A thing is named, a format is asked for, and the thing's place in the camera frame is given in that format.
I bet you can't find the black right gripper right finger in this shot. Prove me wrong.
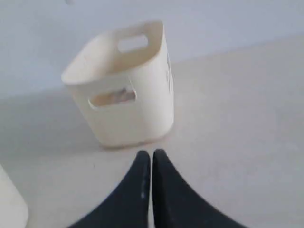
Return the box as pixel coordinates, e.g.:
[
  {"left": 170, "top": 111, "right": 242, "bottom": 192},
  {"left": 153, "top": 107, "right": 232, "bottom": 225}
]
[{"left": 152, "top": 149, "right": 239, "bottom": 228}]

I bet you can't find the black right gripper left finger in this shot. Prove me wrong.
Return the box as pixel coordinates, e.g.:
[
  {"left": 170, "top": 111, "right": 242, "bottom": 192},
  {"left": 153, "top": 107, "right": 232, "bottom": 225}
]
[{"left": 70, "top": 151, "right": 150, "bottom": 228}]

